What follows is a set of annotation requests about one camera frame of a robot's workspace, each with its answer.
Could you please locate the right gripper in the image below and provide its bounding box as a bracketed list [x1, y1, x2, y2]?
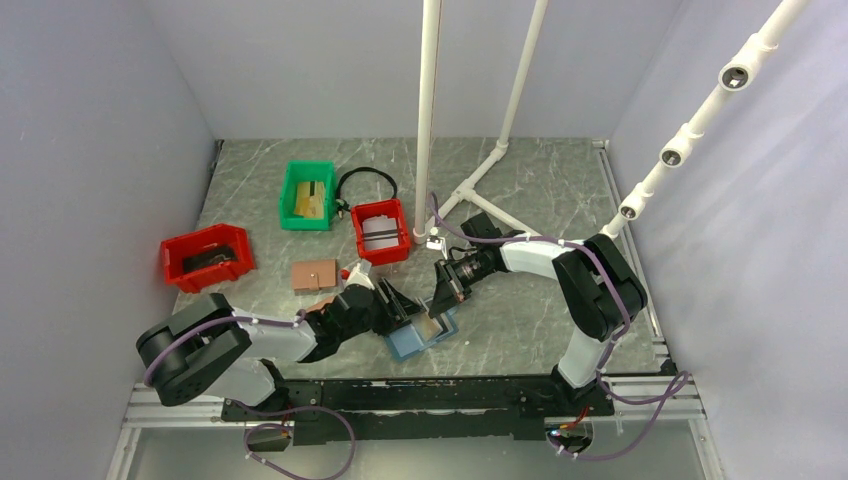
[428, 250, 495, 319]

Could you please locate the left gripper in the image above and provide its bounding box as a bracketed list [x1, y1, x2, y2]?
[339, 277, 424, 342]

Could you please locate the blue card holder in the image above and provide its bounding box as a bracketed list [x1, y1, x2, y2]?
[384, 308, 458, 362]

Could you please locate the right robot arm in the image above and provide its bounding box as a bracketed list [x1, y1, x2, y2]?
[428, 213, 648, 415]

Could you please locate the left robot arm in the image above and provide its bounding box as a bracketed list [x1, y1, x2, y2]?
[135, 279, 426, 420]

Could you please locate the white card in red bin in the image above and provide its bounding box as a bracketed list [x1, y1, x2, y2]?
[362, 215, 400, 251]

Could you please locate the brown card holder front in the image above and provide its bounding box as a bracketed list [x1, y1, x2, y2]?
[305, 296, 335, 314]

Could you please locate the brown card holder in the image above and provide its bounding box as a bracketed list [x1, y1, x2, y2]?
[290, 259, 338, 294]
[305, 296, 335, 314]

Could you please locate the brown card holder back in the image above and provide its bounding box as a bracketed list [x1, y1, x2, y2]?
[290, 259, 338, 294]

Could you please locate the small red plastic bin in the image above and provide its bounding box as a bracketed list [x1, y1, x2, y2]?
[351, 198, 411, 266]

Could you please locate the green plastic bin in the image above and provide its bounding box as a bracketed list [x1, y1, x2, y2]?
[278, 161, 337, 231]

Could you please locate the large red plastic bin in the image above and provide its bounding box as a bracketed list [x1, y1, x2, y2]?
[160, 223, 256, 294]

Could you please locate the white pipe with sockets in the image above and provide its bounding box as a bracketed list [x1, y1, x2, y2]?
[600, 0, 808, 239]

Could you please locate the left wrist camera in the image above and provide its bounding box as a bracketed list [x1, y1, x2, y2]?
[339, 260, 375, 290]

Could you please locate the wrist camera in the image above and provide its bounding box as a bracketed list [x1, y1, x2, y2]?
[339, 260, 375, 290]
[425, 227, 448, 256]

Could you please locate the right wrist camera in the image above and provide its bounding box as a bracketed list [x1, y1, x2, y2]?
[425, 227, 448, 256]

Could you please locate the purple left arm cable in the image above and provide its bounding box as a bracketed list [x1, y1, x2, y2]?
[142, 307, 359, 480]

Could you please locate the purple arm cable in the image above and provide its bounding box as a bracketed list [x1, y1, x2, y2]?
[427, 192, 692, 463]
[142, 307, 359, 480]

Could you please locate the black cable loop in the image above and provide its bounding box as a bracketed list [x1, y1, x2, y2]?
[334, 166, 399, 220]

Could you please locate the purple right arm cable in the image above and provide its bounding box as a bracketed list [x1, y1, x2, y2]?
[427, 192, 692, 463]

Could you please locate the white pvc pipe frame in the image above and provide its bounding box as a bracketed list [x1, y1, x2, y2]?
[412, 0, 584, 246]

